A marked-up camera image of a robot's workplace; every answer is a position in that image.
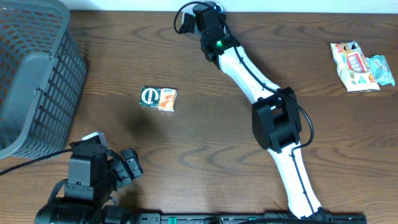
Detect cream wipes pack blue edges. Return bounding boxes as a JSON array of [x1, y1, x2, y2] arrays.
[[330, 41, 380, 92]]

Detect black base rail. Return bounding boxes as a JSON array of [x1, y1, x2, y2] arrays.
[[136, 212, 367, 224]]

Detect grey plastic mesh basket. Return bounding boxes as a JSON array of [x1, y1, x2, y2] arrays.
[[1, 0, 88, 159]]

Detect green soft wipes pack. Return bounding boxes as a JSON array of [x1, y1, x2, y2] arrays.
[[366, 55, 396, 86]]

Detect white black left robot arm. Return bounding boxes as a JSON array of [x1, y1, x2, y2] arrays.
[[34, 140, 143, 224]]

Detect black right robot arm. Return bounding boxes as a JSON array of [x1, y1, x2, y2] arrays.
[[175, 1, 329, 222]]

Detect orange tissue pack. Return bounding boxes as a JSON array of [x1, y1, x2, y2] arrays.
[[158, 88, 177, 112]]

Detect white barcode scanner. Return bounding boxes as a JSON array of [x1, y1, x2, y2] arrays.
[[212, 2, 224, 13]]

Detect black healing ointment box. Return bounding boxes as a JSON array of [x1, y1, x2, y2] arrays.
[[139, 86, 161, 108]]

